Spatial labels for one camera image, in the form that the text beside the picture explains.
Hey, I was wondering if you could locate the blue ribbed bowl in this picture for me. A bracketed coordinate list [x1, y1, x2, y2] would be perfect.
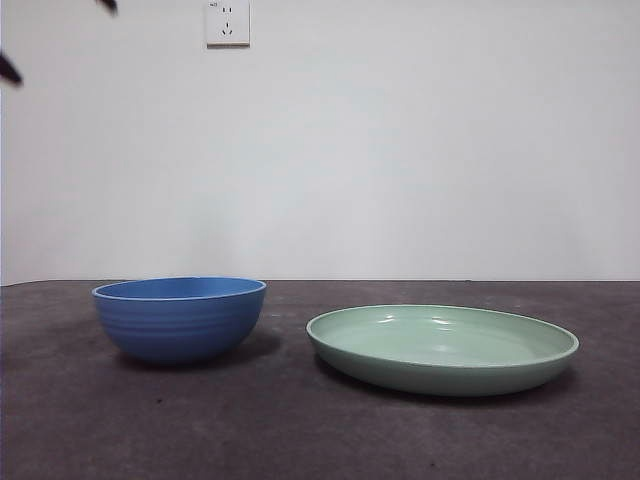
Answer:
[91, 276, 268, 365]

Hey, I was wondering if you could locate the green round plate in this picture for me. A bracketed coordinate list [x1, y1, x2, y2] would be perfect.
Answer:
[305, 303, 581, 398]

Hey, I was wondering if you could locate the white wall socket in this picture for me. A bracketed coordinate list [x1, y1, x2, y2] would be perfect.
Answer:
[206, 0, 252, 49]

